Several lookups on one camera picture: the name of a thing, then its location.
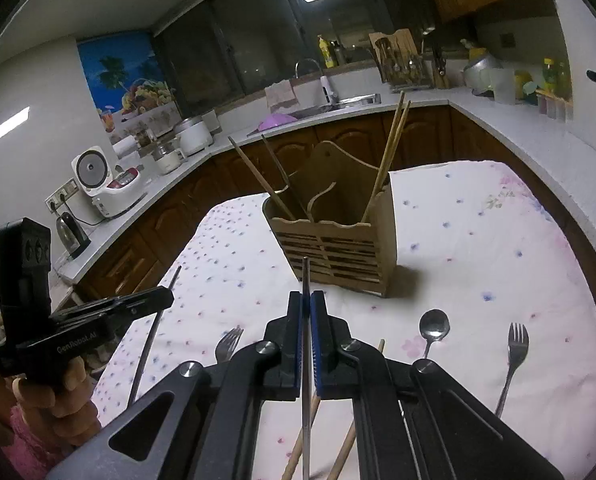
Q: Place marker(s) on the wooden utensil holder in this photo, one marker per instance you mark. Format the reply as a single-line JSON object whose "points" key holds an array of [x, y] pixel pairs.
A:
{"points": [[328, 260]]}

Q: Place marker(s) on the person's left hand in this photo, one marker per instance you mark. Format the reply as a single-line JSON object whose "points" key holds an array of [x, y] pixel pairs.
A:
{"points": [[65, 405]]}

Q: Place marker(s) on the small white cooker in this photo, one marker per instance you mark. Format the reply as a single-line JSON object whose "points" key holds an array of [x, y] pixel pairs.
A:
{"points": [[194, 137]]}

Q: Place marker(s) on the wooden knife block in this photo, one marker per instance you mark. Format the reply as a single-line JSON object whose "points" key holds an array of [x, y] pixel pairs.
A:
{"points": [[440, 72]]}

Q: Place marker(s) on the tropical fruit wall poster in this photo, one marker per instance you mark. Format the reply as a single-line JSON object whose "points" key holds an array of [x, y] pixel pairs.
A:
{"points": [[123, 75]]}

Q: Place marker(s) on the dark bottle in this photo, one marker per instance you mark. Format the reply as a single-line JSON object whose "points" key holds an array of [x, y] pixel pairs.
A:
{"points": [[339, 52]]}

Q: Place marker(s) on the yellow capped oil bottle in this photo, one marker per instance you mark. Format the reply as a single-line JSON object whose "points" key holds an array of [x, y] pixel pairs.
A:
{"points": [[555, 77]]}

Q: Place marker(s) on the yellow container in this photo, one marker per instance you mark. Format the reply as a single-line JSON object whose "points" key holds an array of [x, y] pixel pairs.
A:
{"points": [[525, 85]]}

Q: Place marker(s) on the small lidded jar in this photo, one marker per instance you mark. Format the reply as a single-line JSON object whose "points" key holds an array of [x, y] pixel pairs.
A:
{"points": [[168, 160]]}

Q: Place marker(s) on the chrome kitchen faucet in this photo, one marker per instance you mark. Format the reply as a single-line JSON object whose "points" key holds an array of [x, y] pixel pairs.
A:
{"points": [[326, 91]]}

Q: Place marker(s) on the translucent plastic pitcher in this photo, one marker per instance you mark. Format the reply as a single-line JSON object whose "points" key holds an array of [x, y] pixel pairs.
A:
{"points": [[502, 87]]}

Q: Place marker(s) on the metal spoon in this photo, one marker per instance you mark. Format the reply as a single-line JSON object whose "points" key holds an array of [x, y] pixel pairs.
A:
{"points": [[434, 324]]}

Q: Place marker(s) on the dish rack with utensils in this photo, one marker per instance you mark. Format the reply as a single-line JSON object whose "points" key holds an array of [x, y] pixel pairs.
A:
{"points": [[403, 72]]}

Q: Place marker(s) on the white dish cloth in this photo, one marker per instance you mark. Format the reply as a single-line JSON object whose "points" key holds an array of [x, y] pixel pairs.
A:
{"points": [[280, 94]]}

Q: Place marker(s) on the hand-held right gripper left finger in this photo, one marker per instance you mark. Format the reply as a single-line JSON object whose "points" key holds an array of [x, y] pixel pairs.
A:
{"points": [[299, 345]]}

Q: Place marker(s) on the person's left forearm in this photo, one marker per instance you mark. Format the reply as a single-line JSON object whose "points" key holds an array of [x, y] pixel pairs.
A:
{"points": [[25, 442]]}

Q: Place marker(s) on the purple plastic lid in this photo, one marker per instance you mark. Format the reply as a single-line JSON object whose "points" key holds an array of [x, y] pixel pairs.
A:
{"points": [[277, 120]]}

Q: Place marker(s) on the wooden cutting board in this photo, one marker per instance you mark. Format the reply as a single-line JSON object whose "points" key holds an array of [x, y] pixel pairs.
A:
{"points": [[403, 39]]}

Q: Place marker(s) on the dark wooden chopstick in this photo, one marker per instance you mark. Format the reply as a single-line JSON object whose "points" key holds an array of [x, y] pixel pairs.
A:
{"points": [[275, 160]]}

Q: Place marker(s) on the dark wall socket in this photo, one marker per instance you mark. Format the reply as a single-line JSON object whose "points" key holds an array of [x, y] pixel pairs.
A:
{"points": [[506, 41]]}

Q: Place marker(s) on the yellow detergent bottle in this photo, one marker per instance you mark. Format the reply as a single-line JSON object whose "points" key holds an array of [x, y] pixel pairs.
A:
{"points": [[327, 52]]}

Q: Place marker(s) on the wall outlet strip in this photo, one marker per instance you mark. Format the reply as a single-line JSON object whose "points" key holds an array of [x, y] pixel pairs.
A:
{"points": [[60, 195]]}

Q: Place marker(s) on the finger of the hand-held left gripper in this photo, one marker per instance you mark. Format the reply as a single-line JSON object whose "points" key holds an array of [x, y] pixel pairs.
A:
{"points": [[138, 299], [98, 326]]}

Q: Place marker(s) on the dark kitchen window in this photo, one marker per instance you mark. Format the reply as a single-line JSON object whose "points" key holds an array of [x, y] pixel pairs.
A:
{"points": [[228, 45]]}

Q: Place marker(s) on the steel electric kettle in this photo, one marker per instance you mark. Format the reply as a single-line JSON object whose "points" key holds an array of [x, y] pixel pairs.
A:
{"points": [[70, 235]]}

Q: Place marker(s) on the paper towel roll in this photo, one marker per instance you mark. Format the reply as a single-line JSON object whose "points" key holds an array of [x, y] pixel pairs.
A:
{"points": [[127, 149]]}

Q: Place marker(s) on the metal fork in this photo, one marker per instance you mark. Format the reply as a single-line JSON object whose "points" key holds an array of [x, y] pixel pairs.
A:
{"points": [[228, 344], [518, 345]]}

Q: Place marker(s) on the floral white tablecloth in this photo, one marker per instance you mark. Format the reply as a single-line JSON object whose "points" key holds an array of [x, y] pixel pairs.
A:
{"points": [[478, 240]]}

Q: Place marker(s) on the metal pot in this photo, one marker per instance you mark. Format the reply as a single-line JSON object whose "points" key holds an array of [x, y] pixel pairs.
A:
{"points": [[478, 72]]}

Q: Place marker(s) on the white red rice cooker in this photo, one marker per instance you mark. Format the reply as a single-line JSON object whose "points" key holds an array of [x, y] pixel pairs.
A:
{"points": [[113, 190]]}

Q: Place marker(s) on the steel kitchen sink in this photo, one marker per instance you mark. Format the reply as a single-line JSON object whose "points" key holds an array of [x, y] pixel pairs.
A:
{"points": [[348, 102]]}

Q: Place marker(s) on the row of spice jars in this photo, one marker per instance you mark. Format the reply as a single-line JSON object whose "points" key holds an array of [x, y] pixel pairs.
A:
{"points": [[555, 106]]}

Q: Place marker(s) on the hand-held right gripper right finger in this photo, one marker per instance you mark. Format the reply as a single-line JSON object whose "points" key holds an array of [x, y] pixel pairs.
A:
{"points": [[315, 345]]}

